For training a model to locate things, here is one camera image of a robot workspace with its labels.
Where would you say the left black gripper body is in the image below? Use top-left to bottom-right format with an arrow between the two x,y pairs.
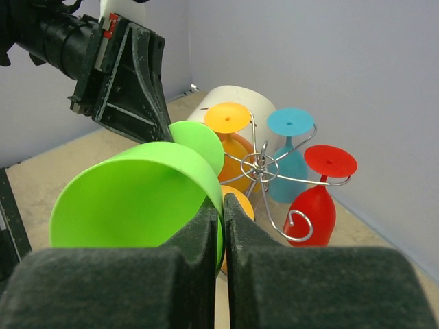
67,13 -> 137,120

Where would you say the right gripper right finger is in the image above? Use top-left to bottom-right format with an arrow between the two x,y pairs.
222,192 -> 438,329

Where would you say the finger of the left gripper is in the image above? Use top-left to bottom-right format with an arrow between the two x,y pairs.
92,23 -> 173,143

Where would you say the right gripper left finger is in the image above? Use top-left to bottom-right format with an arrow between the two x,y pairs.
1,200 -> 219,328

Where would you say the red plastic wine glass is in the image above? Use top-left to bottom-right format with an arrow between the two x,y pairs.
283,145 -> 357,247

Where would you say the orange wine glass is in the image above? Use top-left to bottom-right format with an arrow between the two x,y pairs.
219,186 -> 254,282
204,102 -> 251,193

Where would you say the green plastic wine glass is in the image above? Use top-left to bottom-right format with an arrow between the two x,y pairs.
49,120 -> 226,275

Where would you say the blue plastic wine glass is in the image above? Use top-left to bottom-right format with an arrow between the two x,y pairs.
267,108 -> 314,204

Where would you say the orange wine glass front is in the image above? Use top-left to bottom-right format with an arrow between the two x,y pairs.
204,102 -> 251,193

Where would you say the chrome wine glass rack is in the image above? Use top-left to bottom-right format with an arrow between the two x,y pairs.
240,122 -> 352,242

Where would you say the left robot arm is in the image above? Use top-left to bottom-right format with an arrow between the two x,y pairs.
1,1 -> 172,143

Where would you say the round white drawer cabinet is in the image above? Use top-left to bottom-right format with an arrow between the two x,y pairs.
187,85 -> 279,148

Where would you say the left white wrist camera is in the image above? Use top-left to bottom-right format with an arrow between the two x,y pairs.
99,0 -> 147,39

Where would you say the black base frame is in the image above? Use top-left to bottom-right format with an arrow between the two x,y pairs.
1,167 -> 32,293

